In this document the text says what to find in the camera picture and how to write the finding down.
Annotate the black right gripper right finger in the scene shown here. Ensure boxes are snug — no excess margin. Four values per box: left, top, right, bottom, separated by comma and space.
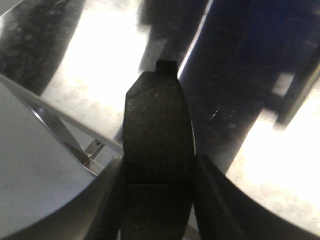
193, 155, 319, 240

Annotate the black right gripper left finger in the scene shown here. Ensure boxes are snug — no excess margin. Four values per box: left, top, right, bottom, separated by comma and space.
6, 156, 125, 240

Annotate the dark brake pad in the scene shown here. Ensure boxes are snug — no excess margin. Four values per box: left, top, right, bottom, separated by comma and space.
120, 60, 195, 240

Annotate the stainless steel table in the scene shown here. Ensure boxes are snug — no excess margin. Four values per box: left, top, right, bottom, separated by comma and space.
0, 0, 320, 234

